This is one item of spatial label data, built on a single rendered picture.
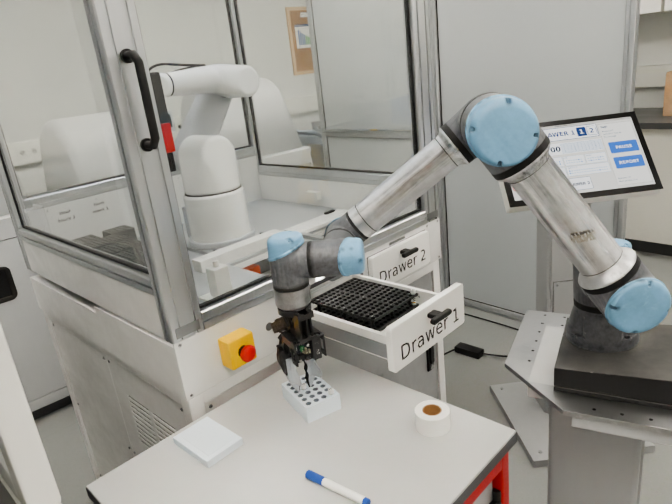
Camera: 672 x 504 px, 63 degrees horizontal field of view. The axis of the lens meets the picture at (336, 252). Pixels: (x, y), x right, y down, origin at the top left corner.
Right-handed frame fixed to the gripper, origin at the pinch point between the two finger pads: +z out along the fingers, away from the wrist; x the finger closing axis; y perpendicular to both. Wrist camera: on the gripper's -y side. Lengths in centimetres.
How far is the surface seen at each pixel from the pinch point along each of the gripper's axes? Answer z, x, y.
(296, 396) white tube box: 1.3, -2.8, 2.2
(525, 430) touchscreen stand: 78, 101, -25
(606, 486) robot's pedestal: 32, 55, 39
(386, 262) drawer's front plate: -8, 45, -29
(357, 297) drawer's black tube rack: -8.6, 24.6, -13.3
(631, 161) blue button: -24, 136, -11
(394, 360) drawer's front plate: -4.0, 17.3, 12.0
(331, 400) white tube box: 2.0, 2.9, 7.7
